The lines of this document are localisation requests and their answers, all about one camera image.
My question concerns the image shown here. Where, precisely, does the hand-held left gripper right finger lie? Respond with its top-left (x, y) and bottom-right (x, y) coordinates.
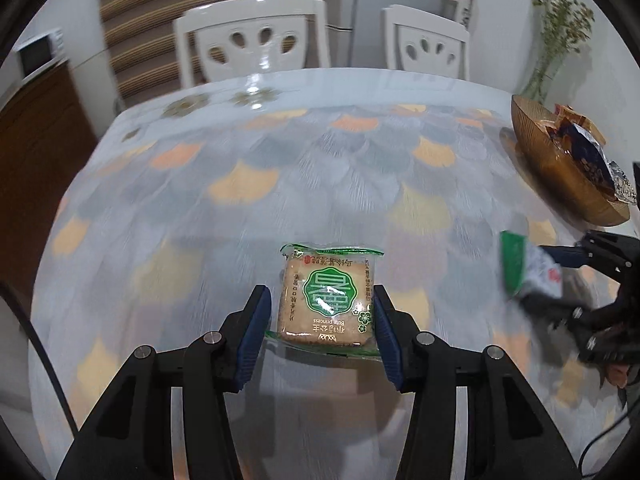
top-left (372, 284), bottom-right (583, 480)

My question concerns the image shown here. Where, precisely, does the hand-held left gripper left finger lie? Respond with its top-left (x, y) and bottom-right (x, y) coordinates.
top-left (55, 284), bottom-right (273, 480)

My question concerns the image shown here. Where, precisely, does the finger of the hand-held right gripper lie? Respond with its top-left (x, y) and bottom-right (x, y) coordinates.
top-left (537, 230), bottom-right (640, 282)
top-left (517, 290), bottom-right (617, 362)

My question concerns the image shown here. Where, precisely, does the green and white snack packet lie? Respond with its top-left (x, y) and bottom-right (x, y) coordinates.
top-left (500, 230), bottom-right (563, 301)

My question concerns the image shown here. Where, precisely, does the green label biscuit packet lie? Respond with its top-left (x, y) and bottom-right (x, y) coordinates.
top-left (265, 242), bottom-right (388, 358)

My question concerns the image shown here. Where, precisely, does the brown ribbed bowl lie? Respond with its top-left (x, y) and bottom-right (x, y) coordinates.
top-left (510, 94), bottom-right (632, 227)

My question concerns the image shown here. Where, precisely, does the silver snack packet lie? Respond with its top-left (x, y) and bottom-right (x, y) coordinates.
top-left (602, 160), bottom-right (636, 206)

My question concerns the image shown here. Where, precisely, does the dark blue snack packet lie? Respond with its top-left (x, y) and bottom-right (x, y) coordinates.
top-left (545, 110), bottom-right (616, 196)

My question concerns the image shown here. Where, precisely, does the orange snack packet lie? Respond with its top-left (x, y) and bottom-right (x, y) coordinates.
top-left (540, 104), bottom-right (608, 146)

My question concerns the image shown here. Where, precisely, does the clear glass vase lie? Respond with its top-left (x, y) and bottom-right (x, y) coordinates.
top-left (520, 55), bottom-right (566, 103)

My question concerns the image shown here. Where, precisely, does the white dining chair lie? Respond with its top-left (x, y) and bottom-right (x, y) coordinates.
top-left (172, 0), bottom-right (332, 88)
top-left (382, 5), bottom-right (471, 81)

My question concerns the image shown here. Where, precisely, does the dried flower bunch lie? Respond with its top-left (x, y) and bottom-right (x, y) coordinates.
top-left (530, 0), bottom-right (596, 76)

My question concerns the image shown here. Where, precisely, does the brown wooden cabinet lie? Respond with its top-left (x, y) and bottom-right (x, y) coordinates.
top-left (0, 57), bottom-right (98, 281)

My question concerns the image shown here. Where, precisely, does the striped window blind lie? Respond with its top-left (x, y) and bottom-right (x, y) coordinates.
top-left (97, 0), bottom-right (321, 108)

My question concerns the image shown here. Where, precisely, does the white microwave oven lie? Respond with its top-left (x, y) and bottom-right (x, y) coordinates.
top-left (12, 29), bottom-right (66, 78)

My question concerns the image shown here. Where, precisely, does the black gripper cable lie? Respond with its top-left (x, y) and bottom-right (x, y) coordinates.
top-left (0, 280), bottom-right (81, 436)
top-left (577, 400), bottom-right (640, 476)

